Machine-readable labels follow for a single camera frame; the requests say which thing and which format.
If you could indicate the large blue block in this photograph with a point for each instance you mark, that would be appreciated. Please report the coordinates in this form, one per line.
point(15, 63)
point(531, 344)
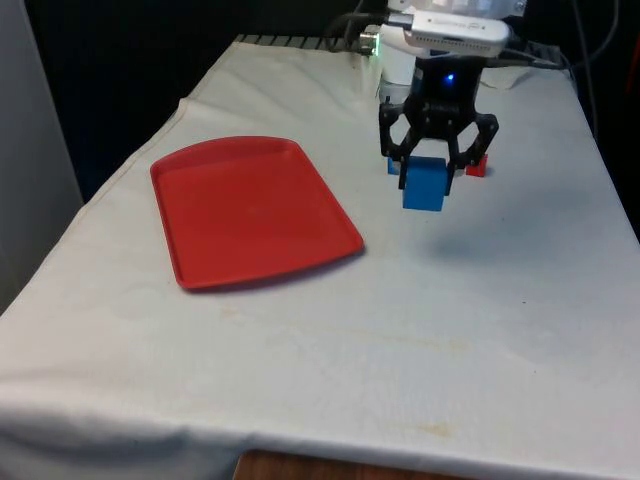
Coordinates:
point(422, 187)

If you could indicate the small red block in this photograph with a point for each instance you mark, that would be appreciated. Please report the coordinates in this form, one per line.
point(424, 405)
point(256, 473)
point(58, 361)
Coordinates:
point(477, 169)

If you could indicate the small blue block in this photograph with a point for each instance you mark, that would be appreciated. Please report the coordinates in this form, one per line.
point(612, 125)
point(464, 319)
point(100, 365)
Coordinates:
point(391, 167)

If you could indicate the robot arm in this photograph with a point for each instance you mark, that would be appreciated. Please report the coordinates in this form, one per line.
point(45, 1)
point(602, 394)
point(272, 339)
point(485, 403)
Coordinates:
point(397, 65)

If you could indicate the red tray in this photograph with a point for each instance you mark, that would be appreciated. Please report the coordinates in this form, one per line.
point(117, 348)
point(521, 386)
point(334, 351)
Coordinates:
point(250, 215)

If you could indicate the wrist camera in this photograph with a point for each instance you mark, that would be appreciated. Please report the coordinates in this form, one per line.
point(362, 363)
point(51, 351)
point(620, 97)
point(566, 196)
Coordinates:
point(450, 30)

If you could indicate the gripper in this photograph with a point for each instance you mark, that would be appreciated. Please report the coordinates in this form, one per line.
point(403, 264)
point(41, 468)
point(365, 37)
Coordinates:
point(440, 92)

